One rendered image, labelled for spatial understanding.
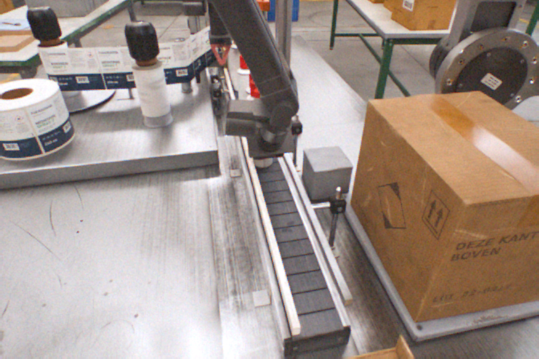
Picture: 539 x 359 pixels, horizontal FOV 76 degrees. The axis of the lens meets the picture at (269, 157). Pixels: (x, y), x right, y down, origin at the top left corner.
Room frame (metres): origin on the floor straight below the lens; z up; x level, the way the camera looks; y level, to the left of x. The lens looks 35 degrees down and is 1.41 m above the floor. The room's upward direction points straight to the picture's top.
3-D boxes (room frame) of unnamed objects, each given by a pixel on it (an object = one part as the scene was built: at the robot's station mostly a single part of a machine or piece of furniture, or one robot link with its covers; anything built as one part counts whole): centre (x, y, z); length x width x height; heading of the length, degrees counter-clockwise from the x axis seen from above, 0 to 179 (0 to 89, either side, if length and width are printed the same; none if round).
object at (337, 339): (1.09, 0.09, 0.85); 1.65 x 0.11 x 0.05; 12
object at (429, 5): (2.56, -1.06, 0.97); 0.51 x 0.39 x 0.37; 96
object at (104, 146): (1.12, 0.55, 0.86); 0.80 x 0.67 x 0.05; 12
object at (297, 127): (0.79, -0.05, 0.91); 0.07 x 0.03 x 0.16; 102
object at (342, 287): (0.82, -0.01, 0.96); 1.07 x 0.01 x 0.01; 12
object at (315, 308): (1.09, 0.09, 0.86); 1.65 x 0.08 x 0.04; 12
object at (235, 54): (1.20, 0.11, 0.98); 0.05 x 0.05 x 0.20
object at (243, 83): (0.97, 0.07, 0.98); 0.05 x 0.05 x 0.20
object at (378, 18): (3.42, -1.14, 0.39); 2.20 x 0.80 x 0.78; 1
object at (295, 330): (0.80, 0.07, 0.91); 1.07 x 0.01 x 0.02; 12
